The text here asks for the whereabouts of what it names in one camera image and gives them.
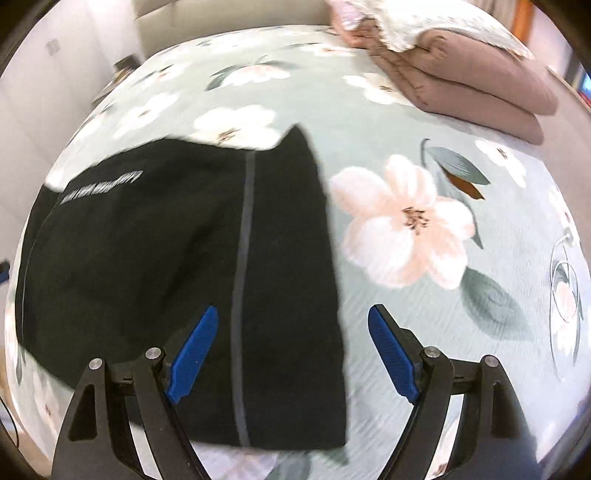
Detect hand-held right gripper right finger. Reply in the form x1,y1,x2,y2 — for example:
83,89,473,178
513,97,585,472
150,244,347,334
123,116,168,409
368,304,539,480

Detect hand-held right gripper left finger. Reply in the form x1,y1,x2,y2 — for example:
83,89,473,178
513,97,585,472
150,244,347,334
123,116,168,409
52,305,219,480

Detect black hooded jacket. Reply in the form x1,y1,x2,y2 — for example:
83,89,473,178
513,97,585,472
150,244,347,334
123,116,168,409
14,124,348,449

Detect floral bed sheet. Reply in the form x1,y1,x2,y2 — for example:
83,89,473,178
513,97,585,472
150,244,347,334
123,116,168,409
0,23,591,480

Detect white wardrobe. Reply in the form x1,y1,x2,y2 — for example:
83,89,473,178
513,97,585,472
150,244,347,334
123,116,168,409
0,0,153,232

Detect dark bedside object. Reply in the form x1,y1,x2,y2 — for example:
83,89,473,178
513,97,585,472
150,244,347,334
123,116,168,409
113,54,142,77

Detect folded pink quilt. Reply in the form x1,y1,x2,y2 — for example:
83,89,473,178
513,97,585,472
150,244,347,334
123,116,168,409
325,0,559,145

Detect beige padded headboard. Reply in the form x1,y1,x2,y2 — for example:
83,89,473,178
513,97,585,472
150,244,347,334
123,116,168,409
139,0,333,58

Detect white lace pillow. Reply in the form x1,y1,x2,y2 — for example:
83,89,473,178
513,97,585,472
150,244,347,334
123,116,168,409
351,0,536,60

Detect dark window frame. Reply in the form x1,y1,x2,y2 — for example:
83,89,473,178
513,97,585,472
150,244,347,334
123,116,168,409
568,46,591,104

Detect orange wooden frame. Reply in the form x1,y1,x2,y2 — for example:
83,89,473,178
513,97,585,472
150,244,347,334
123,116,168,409
510,0,537,47

